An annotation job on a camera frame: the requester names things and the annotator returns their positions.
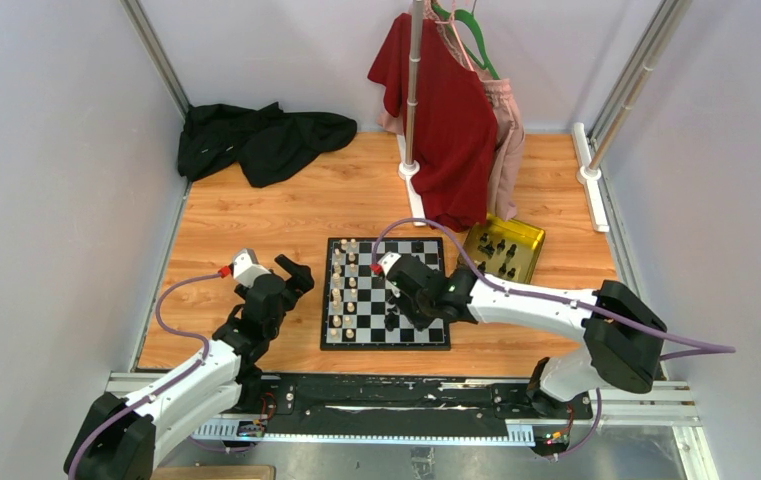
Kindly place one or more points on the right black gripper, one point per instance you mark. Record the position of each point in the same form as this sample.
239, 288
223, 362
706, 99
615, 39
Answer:
400, 298

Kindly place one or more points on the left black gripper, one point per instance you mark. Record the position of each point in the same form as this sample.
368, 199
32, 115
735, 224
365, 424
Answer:
299, 281

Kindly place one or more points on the black white chess board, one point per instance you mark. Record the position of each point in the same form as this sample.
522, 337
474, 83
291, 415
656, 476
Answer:
374, 299

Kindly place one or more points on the yellow metal tin box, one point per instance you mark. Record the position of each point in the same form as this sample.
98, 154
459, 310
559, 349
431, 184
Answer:
509, 249

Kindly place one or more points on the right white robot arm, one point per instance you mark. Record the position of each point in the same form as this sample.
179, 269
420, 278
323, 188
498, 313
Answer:
619, 336

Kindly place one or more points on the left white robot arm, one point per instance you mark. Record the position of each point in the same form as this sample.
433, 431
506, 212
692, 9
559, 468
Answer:
126, 437

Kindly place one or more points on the black chess pieces cluster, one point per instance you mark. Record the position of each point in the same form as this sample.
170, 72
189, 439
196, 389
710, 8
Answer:
392, 320

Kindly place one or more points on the white chess pieces rows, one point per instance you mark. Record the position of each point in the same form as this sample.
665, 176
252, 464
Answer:
342, 290

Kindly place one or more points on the pink garment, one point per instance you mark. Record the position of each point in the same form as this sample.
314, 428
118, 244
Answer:
510, 138

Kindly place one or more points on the white clothes rack stand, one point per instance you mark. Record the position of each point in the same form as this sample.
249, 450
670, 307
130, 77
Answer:
408, 166

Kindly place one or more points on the black cloth pile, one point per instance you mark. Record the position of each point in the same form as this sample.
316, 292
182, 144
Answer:
269, 144

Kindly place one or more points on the red shirt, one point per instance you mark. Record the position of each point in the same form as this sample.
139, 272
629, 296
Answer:
455, 136

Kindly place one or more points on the right white rack foot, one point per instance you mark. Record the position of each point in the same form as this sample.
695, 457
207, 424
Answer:
593, 143

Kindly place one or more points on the green clothes hanger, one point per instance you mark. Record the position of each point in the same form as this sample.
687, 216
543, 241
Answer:
451, 18

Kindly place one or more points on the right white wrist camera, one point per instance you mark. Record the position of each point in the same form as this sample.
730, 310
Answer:
387, 261

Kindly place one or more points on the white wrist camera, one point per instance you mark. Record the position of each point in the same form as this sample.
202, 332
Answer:
387, 261
246, 269

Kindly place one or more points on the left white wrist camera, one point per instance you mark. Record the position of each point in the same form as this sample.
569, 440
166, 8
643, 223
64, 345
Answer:
246, 269

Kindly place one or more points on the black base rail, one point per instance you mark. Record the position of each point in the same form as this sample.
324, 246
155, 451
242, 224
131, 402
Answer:
373, 407

